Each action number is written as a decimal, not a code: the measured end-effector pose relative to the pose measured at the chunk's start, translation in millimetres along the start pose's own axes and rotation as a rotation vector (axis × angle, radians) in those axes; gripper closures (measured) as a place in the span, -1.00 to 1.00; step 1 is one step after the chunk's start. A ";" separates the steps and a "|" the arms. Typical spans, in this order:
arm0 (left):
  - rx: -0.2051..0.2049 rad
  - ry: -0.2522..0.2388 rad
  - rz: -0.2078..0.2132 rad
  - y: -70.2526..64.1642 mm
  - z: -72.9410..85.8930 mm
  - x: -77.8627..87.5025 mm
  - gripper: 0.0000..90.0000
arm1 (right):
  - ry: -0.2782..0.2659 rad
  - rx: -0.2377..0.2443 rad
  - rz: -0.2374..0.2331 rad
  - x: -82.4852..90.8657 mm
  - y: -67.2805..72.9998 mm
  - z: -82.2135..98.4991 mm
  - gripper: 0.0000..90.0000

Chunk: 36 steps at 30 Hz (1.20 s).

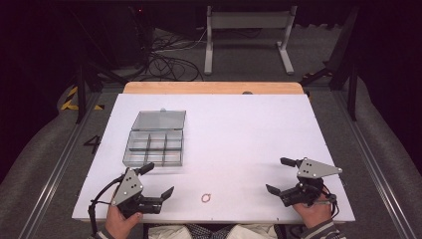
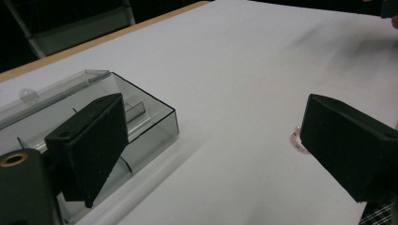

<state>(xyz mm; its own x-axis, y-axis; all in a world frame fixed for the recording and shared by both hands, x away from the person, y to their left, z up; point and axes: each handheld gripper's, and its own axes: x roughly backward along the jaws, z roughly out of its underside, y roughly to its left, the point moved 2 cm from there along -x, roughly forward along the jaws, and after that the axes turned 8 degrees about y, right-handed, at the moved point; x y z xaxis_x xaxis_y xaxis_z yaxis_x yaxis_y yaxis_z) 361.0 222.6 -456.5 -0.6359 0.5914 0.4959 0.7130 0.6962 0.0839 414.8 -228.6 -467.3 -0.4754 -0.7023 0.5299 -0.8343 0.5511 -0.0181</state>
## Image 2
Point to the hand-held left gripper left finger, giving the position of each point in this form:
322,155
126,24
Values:
90,146

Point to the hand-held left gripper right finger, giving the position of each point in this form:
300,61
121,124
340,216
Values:
347,146

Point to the clear plastic compartment box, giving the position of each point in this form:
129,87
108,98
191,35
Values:
150,125

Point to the grey metal folding chair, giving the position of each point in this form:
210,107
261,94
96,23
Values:
75,28

